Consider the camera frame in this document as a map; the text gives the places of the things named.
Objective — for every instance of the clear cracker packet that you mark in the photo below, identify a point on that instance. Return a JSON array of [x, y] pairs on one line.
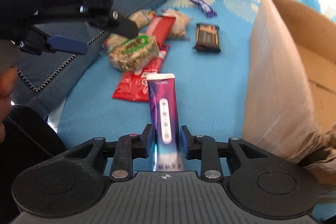
[[182, 21]]

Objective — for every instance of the long red wrapper bar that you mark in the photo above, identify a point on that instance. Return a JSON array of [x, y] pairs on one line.
[[159, 27]]

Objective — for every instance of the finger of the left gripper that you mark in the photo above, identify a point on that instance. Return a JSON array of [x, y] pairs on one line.
[[120, 25], [65, 44]]

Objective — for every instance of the dark chocolate bar pack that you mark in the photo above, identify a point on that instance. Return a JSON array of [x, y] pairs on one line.
[[207, 38]]

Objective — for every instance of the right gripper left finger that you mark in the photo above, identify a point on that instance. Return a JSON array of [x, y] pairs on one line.
[[126, 150]]

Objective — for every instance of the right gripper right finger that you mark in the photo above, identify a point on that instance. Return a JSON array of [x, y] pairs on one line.
[[204, 149]]

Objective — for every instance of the round puffed grain cake pack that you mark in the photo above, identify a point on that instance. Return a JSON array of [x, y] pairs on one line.
[[134, 54]]

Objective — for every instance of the person left hand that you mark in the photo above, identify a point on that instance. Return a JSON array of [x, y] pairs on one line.
[[7, 85]]

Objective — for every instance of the beige rice bar pack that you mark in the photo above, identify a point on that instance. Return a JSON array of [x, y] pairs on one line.
[[143, 17]]

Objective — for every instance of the red snack packet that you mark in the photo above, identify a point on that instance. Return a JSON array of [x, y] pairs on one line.
[[133, 85]]

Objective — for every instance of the purple snack tube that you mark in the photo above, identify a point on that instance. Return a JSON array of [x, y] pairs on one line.
[[164, 119]]

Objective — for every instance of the purple candy bar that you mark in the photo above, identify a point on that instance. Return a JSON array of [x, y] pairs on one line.
[[205, 8]]

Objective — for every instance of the cardboard box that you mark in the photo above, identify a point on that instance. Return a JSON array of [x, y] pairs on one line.
[[290, 100]]

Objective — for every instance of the blue sofa armrest cushion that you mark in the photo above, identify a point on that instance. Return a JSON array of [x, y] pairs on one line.
[[45, 81]]

